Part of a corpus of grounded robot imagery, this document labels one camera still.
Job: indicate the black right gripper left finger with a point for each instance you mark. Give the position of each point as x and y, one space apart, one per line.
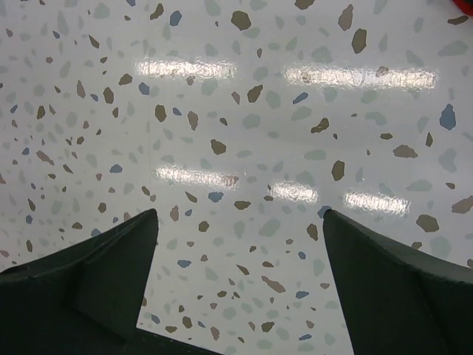
83 299

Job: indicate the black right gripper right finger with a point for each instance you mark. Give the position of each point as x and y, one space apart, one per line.
396 299

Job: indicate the red folded t-shirt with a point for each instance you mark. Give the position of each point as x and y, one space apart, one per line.
466 6

